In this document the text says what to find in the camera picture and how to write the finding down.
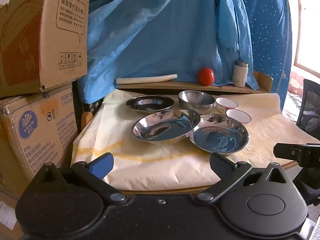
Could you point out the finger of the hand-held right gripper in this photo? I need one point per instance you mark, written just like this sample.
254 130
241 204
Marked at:
285 151

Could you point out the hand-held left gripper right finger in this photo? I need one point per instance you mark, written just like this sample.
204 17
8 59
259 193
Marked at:
220 166

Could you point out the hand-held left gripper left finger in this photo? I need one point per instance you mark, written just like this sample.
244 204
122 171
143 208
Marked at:
101 166

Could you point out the stainless steel plate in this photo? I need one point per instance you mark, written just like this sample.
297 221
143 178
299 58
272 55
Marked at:
162 126
150 103
220 136

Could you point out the white bowl with red rim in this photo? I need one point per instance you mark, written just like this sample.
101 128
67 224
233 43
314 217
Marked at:
225 103
238 116

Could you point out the stainless steel bowl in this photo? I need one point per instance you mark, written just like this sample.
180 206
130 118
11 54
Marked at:
196 100

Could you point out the white patterned bedding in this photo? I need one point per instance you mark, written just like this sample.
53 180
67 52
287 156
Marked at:
292 107

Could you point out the black mesh office chair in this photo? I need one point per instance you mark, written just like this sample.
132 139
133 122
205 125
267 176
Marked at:
310 105

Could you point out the wooden table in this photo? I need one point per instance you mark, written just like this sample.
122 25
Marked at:
160 191

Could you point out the cardboard box with blue logo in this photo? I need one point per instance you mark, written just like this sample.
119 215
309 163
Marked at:
37 135

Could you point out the white thermos bottle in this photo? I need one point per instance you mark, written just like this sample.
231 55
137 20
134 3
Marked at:
240 76

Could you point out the red tomato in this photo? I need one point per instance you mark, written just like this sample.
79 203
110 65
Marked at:
206 76

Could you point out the wooden shelf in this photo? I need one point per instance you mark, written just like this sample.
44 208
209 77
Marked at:
175 86

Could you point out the blue white-dotted fabric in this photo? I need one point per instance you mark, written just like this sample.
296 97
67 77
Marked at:
270 30

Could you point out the window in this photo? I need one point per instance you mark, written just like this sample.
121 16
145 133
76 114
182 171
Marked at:
308 30

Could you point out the brown printed cardboard box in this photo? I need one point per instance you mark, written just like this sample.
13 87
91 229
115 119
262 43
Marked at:
37 35

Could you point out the light blue garment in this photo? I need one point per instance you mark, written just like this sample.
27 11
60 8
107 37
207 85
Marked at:
155 30

